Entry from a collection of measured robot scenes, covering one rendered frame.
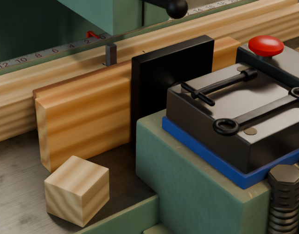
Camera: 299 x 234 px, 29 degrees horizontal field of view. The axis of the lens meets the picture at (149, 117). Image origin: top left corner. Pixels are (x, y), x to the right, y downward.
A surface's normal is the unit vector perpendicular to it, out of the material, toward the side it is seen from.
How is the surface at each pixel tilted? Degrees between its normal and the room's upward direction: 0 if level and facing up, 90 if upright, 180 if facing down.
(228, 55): 90
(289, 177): 5
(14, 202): 0
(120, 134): 90
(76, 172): 0
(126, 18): 90
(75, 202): 90
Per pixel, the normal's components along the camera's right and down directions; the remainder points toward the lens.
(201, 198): -0.80, 0.31
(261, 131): 0.03, -0.84
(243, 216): 0.24, 0.53
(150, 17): 0.59, 0.45
